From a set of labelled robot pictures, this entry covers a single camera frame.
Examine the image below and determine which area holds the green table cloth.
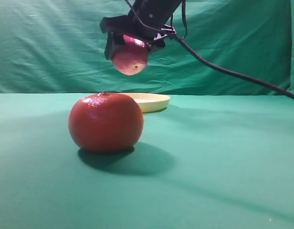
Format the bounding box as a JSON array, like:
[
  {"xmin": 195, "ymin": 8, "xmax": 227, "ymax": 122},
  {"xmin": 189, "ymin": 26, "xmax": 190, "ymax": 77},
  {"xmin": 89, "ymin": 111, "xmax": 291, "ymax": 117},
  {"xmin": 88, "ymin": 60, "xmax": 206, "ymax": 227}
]
[{"xmin": 0, "ymin": 94, "xmax": 294, "ymax": 229}]

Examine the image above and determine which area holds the green backdrop cloth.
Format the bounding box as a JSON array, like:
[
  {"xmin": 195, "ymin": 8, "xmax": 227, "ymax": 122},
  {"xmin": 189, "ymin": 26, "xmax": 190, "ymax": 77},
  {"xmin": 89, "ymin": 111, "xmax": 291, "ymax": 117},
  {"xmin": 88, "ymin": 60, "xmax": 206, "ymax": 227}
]
[{"xmin": 0, "ymin": 0, "xmax": 294, "ymax": 95}]

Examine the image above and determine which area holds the orange tangerine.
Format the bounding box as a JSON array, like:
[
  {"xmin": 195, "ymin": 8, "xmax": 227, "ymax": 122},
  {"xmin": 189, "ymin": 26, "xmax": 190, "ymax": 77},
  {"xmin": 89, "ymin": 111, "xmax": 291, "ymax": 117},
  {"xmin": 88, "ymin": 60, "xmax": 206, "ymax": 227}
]
[{"xmin": 68, "ymin": 93, "xmax": 144, "ymax": 153}]

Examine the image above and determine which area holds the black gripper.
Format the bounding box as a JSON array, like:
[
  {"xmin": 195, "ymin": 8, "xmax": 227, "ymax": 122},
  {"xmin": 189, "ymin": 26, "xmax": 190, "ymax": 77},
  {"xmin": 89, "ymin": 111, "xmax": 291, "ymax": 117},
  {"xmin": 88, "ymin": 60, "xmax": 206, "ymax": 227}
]
[{"xmin": 100, "ymin": 0, "xmax": 185, "ymax": 60}]

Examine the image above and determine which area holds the red apple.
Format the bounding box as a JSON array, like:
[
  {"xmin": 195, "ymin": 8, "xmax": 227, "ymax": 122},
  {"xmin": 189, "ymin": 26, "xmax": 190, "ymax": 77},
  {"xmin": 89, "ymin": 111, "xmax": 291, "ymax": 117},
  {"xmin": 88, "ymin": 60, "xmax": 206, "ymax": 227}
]
[{"xmin": 111, "ymin": 35, "xmax": 148, "ymax": 76}]

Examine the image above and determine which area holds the black cable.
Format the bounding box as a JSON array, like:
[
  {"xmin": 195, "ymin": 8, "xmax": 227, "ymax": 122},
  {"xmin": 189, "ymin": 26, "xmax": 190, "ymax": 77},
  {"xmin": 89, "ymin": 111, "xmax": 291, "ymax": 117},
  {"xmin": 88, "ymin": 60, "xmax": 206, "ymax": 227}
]
[{"xmin": 124, "ymin": 0, "xmax": 294, "ymax": 102}]

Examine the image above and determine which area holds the yellow plate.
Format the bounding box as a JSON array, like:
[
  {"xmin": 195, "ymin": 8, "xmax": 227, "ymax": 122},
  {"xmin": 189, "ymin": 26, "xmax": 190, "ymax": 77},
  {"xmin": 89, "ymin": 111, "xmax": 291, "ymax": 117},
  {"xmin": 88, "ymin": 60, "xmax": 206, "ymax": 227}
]
[{"xmin": 124, "ymin": 93, "xmax": 170, "ymax": 113}]

